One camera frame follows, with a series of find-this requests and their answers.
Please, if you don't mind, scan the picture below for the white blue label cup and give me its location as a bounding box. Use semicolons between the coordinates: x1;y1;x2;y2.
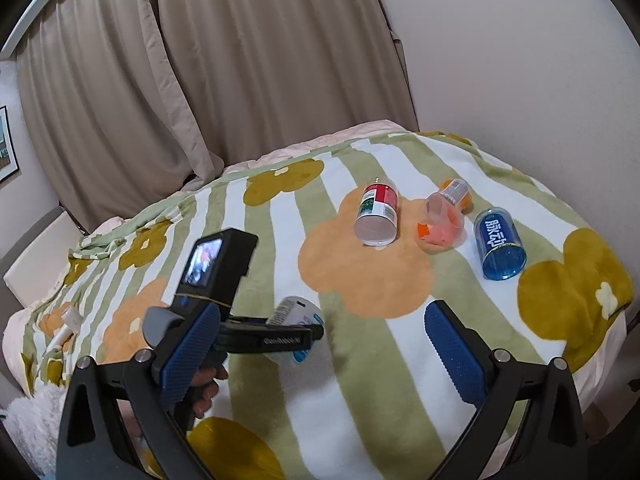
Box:
267;296;324;365

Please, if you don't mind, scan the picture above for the red green label cup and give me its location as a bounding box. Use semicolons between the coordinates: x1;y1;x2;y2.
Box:
354;177;399;247

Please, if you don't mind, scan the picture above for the blue translucent cup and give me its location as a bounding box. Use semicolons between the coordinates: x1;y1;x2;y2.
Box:
474;207;527;281

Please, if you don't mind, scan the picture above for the orange translucent cup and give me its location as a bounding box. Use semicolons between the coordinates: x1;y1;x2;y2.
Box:
416;178;473;252

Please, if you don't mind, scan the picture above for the person's left hand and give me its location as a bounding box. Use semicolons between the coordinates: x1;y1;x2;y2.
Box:
192;365;228;419

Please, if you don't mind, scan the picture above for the white fluffy left sleeve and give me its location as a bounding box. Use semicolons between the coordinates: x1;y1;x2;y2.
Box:
1;384;67;479

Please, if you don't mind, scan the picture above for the white object on blanket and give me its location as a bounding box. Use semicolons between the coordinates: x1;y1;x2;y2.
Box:
47;306;82;351

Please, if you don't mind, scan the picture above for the green striped floral blanket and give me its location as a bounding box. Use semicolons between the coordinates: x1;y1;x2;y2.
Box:
3;132;634;479

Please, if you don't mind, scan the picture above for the beige curtain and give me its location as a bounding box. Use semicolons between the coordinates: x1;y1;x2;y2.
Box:
15;0;418;230

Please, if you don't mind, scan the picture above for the framed wall picture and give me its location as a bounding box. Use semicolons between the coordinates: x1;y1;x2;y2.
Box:
0;105;20;183

